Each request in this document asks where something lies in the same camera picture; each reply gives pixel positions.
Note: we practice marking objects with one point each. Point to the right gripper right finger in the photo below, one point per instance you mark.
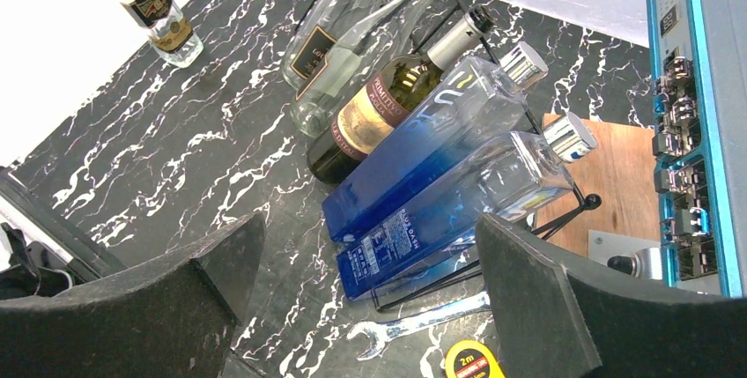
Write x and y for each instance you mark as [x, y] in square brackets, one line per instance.
[558, 314]

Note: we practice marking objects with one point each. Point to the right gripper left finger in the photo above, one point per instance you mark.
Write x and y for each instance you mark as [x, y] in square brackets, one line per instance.
[172, 316]

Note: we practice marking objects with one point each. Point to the blue square bottle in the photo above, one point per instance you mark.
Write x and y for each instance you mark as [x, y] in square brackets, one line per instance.
[476, 101]
[511, 175]

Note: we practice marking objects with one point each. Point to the green wine bottle tan label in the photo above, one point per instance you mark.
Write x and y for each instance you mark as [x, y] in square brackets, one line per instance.
[388, 97]

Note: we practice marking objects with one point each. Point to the dark-capped clear bottle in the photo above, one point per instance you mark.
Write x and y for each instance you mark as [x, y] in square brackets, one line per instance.
[168, 30]

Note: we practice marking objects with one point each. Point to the short clear glass bottle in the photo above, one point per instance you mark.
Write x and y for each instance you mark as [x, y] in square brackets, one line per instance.
[362, 50]

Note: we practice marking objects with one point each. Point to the tall clear glass bottle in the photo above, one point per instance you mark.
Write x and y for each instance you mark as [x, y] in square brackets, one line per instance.
[325, 23]

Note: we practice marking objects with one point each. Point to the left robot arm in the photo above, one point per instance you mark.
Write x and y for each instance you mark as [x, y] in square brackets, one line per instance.
[24, 278]

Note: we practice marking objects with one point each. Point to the yellow tape measure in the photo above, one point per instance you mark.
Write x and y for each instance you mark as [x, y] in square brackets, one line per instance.
[472, 359]

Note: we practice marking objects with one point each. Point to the brown wooden board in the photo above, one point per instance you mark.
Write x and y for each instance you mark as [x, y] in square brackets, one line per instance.
[620, 171]

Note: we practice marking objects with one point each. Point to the silver combination wrench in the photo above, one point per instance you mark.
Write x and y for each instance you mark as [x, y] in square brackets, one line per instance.
[379, 334]

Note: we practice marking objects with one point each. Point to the aluminium frame rail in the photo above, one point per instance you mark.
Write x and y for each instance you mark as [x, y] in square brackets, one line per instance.
[68, 246]

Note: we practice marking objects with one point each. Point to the metal bracket with knob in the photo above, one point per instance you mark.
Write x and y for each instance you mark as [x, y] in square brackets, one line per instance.
[632, 256]

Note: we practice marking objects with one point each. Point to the black wire wine rack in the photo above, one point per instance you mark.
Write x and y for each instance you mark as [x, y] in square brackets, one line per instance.
[428, 145]

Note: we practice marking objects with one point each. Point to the blue-faced network switch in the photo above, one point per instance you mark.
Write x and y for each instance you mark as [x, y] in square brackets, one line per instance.
[698, 71]

